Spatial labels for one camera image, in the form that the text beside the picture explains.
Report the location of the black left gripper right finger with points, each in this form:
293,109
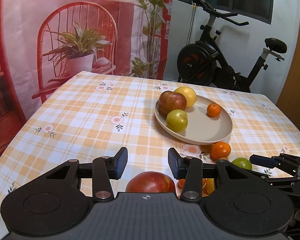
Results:
193,170

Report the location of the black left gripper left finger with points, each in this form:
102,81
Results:
101,171

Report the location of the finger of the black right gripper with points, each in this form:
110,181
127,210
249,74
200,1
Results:
263,161

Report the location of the green lime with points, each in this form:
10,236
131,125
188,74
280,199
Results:
242,163

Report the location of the large yellow lemon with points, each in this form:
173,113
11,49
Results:
208,187

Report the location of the orange tangerine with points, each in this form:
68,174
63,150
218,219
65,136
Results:
220,150

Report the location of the shiny red apple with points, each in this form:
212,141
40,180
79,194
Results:
150,182

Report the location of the small orange fruit near edge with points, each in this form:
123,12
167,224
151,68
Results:
181,183

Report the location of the beige round plate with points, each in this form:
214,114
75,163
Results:
201,129

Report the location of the yellow-green plum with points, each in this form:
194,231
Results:
177,120

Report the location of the orange plaid tablecloth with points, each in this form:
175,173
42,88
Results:
94,115

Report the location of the small mandarin on plate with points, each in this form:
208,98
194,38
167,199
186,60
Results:
213,110

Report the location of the dull red apple on plate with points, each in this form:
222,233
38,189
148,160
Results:
169,101

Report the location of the yellow lemon at plate back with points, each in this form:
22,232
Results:
189,94

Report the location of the black exercise bike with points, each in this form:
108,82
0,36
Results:
203,63

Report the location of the printed pink backdrop cloth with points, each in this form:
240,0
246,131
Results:
43,43

